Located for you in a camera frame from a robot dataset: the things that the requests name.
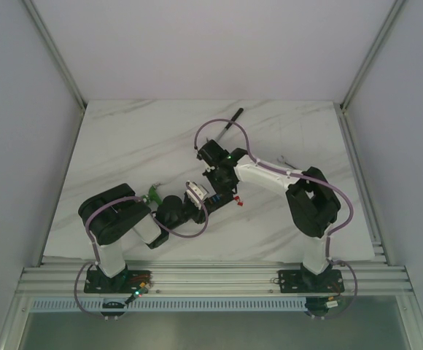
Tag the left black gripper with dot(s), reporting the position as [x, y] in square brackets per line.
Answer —
[204, 208]

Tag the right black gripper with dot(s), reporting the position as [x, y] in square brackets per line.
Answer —
[209, 174]

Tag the black fuse box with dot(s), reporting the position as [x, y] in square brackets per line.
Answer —
[224, 200]

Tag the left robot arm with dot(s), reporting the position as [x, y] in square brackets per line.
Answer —
[110, 215]

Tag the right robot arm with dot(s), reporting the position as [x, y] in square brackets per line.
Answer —
[313, 207]

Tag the green plastic tap fitting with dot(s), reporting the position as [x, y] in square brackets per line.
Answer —
[152, 195]

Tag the silver open-end wrench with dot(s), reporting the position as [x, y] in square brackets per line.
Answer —
[282, 160]

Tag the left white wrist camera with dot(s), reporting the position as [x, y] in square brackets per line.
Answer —
[196, 194]

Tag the claw hammer black handle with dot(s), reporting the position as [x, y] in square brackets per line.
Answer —
[230, 122]

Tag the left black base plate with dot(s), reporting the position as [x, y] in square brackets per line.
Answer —
[128, 281]

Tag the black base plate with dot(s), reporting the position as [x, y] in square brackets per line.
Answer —
[302, 281]
[128, 281]

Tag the white slotted cable duct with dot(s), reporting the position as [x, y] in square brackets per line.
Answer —
[147, 304]

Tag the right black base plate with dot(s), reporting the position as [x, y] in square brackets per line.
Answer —
[302, 281]

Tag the aluminium rail base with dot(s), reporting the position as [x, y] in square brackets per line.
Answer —
[204, 279]

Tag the left aluminium frame post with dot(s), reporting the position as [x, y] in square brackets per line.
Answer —
[54, 53]

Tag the aluminium frame post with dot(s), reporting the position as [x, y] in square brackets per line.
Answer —
[54, 53]
[374, 50]

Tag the right aluminium frame post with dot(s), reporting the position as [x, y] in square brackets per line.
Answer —
[374, 50]

